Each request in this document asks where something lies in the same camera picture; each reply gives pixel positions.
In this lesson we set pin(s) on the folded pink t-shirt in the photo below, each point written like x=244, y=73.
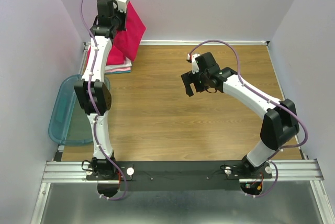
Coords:
x=116, y=71

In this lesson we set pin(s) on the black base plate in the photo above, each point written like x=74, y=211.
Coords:
x=143, y=176

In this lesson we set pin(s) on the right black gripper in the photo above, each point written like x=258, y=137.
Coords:
x=188, y=78

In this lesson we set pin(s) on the metal lower shelf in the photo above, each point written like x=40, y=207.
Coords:
x=288, y=202

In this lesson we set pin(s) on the teal plastic bin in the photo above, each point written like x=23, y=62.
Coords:
x=69, y=124

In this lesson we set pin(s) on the aluminium frame rail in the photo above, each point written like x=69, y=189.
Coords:
x=286, y=170

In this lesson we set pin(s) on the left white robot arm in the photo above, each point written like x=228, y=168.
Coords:
x=93, y=95

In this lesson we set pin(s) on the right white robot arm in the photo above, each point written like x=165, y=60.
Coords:
x=279, y=123

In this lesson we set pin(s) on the folded white t-shirt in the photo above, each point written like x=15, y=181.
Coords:
x=127, y=63

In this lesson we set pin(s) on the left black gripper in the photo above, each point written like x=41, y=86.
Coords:
x=122, y=15

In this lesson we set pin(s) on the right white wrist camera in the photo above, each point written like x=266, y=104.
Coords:
x=191, y=58

